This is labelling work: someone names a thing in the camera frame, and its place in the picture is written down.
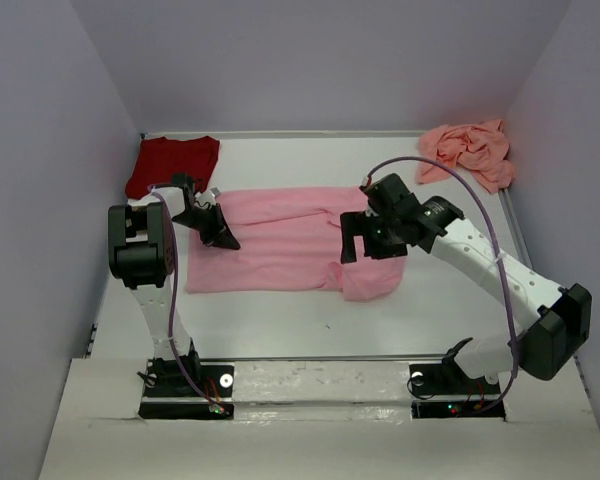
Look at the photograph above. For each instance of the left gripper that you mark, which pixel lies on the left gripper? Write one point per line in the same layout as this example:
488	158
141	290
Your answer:
217	236

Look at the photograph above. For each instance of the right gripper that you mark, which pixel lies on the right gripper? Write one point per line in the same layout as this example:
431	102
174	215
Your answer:
360	222

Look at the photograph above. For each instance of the pink t-shirt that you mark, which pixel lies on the pink t-shirt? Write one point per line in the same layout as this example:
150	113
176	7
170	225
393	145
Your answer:
290	240

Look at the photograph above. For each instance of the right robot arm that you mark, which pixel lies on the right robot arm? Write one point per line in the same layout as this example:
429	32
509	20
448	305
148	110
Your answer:
547	323

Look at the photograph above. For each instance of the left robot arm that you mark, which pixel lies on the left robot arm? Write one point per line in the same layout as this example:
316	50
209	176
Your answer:
143	254

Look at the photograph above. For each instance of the red folded t-shirt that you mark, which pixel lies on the red folded t-shirt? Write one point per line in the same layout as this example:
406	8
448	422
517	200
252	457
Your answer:
159	158

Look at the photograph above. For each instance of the salmon crumpled t-shirt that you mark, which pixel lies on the salmon crumpled t-shirt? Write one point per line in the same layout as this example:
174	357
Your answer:
481	149

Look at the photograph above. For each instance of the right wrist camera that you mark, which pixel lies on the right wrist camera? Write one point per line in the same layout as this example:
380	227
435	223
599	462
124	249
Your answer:
365	186

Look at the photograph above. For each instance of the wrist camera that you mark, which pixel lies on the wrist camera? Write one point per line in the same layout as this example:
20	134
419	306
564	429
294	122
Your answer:
209	196
365	186

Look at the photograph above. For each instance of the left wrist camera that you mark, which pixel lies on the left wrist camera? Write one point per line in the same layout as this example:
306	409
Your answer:
209	196

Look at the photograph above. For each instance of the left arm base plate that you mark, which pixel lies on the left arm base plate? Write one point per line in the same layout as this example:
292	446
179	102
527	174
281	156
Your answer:
175	399

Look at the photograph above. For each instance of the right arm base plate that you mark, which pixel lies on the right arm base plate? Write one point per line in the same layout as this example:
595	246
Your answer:
441	391

